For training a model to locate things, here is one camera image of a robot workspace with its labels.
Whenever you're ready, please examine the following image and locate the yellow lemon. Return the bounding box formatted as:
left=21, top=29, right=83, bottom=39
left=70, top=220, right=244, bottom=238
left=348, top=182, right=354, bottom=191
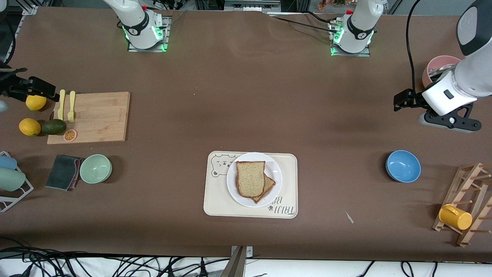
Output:
left=19, top=118, right=42, bottom=137
left=26, top=95, right=47, bottom=111

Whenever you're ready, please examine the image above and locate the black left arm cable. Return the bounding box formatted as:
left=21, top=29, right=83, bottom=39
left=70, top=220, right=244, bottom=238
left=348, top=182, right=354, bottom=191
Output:
left=406, top=0, right=423, bottom=93

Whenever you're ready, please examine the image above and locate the cream bear print tray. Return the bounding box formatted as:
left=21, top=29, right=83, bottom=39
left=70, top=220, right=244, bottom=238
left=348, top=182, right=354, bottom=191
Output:
left=203, top=151, right=298, bottom=219

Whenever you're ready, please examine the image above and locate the pink bowl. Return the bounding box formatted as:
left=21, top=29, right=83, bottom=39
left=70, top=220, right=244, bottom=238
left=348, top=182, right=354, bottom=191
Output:
left=422, top=55, right=462, bottom=90

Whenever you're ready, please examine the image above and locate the white wire rack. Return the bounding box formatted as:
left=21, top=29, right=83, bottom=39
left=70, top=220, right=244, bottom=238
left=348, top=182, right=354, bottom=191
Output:
left=0, top=151, right=34, bottom=213

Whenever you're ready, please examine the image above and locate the grey metal mount post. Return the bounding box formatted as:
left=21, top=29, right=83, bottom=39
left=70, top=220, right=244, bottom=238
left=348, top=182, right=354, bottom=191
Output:
left=220, top=245, right=254, bottom=277

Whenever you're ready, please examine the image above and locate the yellow mug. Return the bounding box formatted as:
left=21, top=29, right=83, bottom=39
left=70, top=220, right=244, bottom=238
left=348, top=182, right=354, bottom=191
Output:
left=439, top=204, right=473, bottom=230

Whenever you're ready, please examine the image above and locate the grey folded cloth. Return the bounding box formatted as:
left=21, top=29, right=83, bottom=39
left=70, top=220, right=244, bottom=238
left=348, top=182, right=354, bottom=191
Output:
left=45, top=154, right=83, bottom=191

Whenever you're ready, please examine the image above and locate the pale green bowl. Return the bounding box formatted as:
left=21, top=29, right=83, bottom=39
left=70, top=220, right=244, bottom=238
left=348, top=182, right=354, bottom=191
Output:
left=80, top=154, right=113, bottom=184

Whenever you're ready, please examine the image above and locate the metal ladle spoon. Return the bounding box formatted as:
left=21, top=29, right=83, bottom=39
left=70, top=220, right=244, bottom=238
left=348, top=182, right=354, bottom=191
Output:
left=429, top=63, right=458, bottom=78

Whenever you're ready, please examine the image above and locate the brown bread slice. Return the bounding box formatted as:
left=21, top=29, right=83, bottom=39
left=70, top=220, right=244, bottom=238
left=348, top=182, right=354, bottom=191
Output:
left=252, top=174, right=276, bottom=204
left=236, top=161, right=266, bottom=199

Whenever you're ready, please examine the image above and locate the wooden cutting board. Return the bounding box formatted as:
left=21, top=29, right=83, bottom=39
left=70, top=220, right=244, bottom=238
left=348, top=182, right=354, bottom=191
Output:
left=47, top=92, right=130, bottom=145

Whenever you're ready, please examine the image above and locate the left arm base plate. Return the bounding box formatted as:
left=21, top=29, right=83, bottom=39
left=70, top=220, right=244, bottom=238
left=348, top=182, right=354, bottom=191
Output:
left=329, top=19, right=371, bottom=57

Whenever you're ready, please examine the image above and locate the aluminium frame rail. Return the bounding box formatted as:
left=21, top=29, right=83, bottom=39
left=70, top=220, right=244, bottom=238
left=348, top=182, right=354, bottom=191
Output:
left=0, top=4, right=39, bottom=73

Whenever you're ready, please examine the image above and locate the white round plate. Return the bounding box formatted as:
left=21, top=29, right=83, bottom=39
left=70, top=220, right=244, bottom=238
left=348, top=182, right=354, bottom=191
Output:
left=226, top=152, right=283, bottom=208

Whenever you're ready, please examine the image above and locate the blue bowl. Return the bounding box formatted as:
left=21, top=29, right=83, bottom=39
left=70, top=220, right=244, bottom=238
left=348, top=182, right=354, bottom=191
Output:
left=386, top=150, right=421, bottom=183

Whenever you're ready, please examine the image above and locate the black cable bundle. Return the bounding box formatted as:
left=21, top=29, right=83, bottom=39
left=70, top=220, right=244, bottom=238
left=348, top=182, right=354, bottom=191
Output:
left=0, top=246, right=231, bottom=277

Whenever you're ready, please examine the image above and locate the wooden peg rack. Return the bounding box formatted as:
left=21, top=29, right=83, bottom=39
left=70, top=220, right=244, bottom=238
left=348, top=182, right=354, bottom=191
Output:
left=432, top=162, right=492, bottom=247

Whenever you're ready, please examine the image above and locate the black cable on table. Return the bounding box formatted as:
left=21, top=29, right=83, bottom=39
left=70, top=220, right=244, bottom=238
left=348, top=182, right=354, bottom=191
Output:
left=269, top=12, right=339, bottom=35

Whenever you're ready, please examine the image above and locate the pale green cup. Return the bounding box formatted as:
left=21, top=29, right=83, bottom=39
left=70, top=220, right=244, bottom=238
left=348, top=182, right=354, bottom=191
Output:
left=0, top=168, right=26, bottom=192

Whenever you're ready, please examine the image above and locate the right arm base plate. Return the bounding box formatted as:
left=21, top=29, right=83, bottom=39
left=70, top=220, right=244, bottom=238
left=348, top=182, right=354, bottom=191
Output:
left=128, top=15, right=172, bottom=52

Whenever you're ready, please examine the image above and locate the dark green avocado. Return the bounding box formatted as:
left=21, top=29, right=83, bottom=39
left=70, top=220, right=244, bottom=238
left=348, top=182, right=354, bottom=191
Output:
left=42, top=119, right=67, bottom=135

